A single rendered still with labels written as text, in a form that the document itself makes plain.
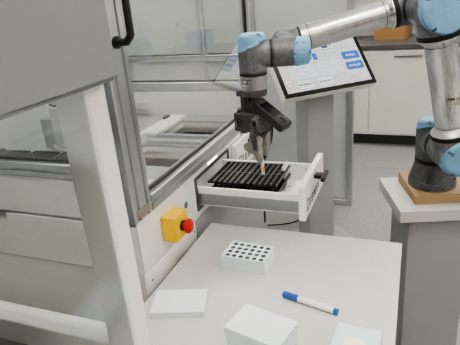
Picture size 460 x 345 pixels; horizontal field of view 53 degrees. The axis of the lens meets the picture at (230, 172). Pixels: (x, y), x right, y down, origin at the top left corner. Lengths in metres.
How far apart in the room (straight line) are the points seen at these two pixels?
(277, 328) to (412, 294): 0.87
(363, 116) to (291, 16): 1.63
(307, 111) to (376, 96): 2.02
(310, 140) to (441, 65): 1.19
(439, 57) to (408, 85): 2.95
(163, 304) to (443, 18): 0.98
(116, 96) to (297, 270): 0.63
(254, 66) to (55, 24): 0.79
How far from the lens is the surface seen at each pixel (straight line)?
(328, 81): 2.32
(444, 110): 1.42
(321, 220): 2.65
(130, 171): 1.10
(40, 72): 0.51
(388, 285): 1.21
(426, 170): 1.62
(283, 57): 1.26
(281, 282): 1.20
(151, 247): 1.22
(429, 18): 1.30
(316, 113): 2.41
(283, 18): 3.08
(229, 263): 1.25
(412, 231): 1.64
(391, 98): 4.34
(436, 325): 1.89
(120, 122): 1.06
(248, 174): 1.48
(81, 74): 0.56
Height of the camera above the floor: 1.46
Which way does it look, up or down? 22 degrees down
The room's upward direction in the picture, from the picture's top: 5 degrees counter-clockwise
